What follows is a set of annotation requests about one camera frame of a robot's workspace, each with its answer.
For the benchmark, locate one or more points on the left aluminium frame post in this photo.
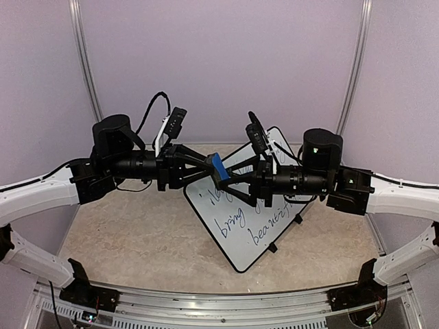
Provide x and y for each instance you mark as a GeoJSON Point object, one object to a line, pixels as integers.
{"type": "Point", "coordinates": [80, 43]}

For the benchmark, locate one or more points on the right aluminium frame post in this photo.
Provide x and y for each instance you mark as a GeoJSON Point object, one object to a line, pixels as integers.
{"type": "Point", "coordinates": [360, 48]}

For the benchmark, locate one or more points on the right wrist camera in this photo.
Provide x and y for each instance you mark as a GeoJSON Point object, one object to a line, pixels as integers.
{"type": "Point", "coordinates": [259, 141]}

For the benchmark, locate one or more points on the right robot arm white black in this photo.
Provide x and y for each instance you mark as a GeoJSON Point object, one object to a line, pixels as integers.
{"type": "Point", "coordinates": [319, 174]}

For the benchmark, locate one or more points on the white whiteboard black frame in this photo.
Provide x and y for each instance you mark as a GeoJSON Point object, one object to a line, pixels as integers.
{"type": "Point", "coordinates": [242, 233]}

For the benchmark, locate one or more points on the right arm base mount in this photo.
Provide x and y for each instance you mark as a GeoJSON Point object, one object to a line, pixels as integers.
{"type": "Point", "coordinates": [365, 291]}

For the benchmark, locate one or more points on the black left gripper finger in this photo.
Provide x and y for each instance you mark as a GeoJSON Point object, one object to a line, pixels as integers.
{"type": "Point", "coordinates": [190, 175]}
{"type": "Point", "coordinates": [191, 157]}

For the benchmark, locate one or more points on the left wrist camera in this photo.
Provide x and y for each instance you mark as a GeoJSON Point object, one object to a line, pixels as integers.
{"type": "Point", "coordinates": [170, 129]}

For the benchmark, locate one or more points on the blue whiteboard eraser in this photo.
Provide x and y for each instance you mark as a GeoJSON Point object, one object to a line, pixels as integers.
{"type": "Point", "coordinates": [220, 170]}

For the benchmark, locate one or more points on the aluminium frame post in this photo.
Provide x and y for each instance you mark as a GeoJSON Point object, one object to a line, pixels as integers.
{"type": "Point", "coordinates": [80, 43]}
{"type": "Point", "coordinates": [360, 48]}

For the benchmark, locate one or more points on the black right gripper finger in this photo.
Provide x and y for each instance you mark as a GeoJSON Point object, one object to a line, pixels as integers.
{"type": "Point", "coordinates": [248, 198]}
{"type": "Point", "coordinates": [246, 167]}

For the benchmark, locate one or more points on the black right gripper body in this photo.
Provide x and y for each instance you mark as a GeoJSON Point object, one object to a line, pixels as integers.
{"type": "Point", "coordinates": [265, 181]}

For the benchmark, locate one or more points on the aluminium front rail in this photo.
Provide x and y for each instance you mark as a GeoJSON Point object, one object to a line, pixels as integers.
{"type": "Point", "coordinates": [140, 308]}

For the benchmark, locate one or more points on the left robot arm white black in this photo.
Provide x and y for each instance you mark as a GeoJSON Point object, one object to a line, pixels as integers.
{"type": "Point", "coordinates": [118, 154]}

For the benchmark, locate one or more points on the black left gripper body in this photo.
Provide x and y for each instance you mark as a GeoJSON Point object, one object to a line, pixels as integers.
{"type": "Point", "coordinates": [164, 168]}

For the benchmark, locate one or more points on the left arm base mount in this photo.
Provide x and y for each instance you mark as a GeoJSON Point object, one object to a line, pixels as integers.
{"type": "Point", "coordinates": [82, 292]}

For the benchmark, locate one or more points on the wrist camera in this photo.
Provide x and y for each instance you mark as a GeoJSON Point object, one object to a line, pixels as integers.
{"type": "Point", "coordinates": [259, 141]}
{"type": "Point", "coordinates": [170, 129]}

